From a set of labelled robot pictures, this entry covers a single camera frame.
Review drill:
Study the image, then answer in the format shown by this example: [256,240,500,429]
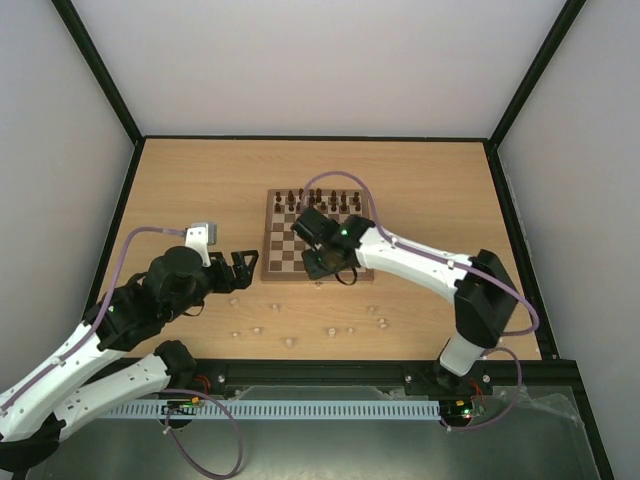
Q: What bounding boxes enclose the light blue cable duct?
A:
[107,397,441,421]

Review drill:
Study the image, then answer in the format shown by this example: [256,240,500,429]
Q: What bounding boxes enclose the electronics board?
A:
[160,397,206,416]
[440,396,486,420]

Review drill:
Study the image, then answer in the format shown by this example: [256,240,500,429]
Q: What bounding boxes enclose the wooden chess board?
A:
[261,188,371,283]

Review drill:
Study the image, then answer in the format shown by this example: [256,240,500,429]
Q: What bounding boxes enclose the left electronics board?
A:
[160,397,206,416]

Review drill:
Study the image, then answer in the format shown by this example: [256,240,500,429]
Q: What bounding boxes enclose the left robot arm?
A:
[1,246,259,472]

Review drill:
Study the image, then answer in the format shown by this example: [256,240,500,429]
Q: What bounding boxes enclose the right electronics board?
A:
[440,396,486,420]

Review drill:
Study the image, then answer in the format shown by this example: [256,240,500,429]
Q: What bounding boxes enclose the black cage frame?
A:
[53,1,613,479]

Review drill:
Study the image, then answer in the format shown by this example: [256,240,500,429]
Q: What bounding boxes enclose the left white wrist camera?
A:
[184,222,217,267]

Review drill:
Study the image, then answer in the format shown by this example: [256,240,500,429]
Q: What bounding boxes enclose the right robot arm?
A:
[291,207,517,392]

